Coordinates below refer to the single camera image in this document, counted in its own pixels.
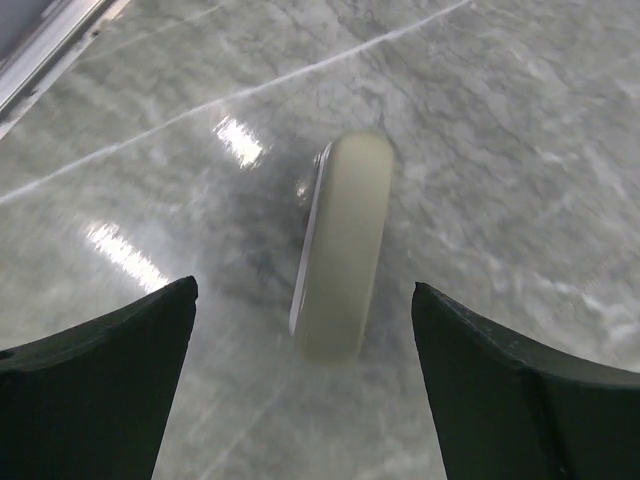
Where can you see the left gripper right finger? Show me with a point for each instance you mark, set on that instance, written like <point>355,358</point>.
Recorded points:
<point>508,407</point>

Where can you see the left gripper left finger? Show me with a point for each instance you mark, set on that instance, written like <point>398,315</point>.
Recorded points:
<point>92,401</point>

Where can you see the aluminium extrusion rail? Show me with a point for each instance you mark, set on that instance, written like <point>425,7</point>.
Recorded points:
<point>35,36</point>

